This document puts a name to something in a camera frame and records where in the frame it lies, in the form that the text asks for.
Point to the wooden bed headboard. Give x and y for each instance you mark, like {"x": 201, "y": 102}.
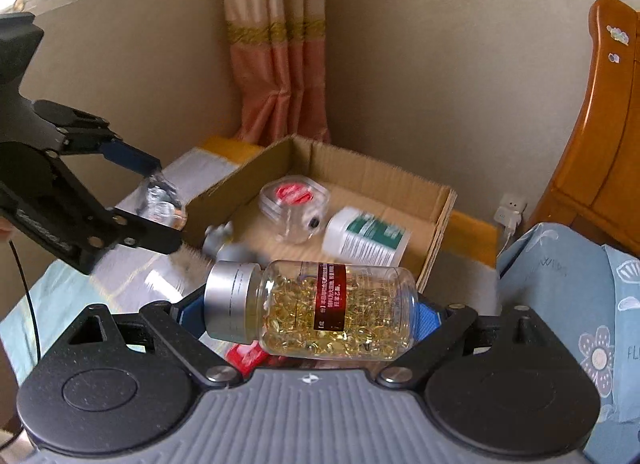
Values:
{"x": 600, "y": 143}

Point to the cardboard box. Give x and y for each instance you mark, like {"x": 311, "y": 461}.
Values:
{"x": 380, "y": 183}

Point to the white wall socket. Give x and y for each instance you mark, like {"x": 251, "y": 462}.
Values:
{"x": 511, "y": 208}

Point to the blue floral bedsheet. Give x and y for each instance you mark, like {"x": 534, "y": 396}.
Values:
{"x": 545, "y": 284}

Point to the pink beige curtain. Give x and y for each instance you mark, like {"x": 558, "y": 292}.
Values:
{"x": 275, "y": 43}

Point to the blue floral pillow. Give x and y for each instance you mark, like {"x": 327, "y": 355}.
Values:
{"x": 631, "y": 294}

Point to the silver-cap yellow capsule bottle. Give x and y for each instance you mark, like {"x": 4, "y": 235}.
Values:
{"x": 350, "y": 309}

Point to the small round headboard sticker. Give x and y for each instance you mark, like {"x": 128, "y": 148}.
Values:
{"x": 613, "y": 58}

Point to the white headboard sticker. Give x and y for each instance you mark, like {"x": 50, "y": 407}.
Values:
{"x": 617, "y": 34}

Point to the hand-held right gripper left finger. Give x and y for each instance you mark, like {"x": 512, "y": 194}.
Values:
{"x": 191, "y": 315}

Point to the white green-label medicine bottle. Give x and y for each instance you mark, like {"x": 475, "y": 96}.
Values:
{"x": 365, "y": 239}

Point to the clear plastic jar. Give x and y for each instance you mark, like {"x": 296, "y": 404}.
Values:
{"x": 160, "y": 199}

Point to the round clear red-label container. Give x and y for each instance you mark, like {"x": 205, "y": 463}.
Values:
{"x": 295, "y": 200}

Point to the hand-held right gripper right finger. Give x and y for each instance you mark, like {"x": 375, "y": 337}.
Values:
{"x": 430, "y": 318}

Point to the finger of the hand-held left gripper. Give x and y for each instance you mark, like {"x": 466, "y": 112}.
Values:
{"x": 150, "y": 239}
{"x": 127, "y": 156}

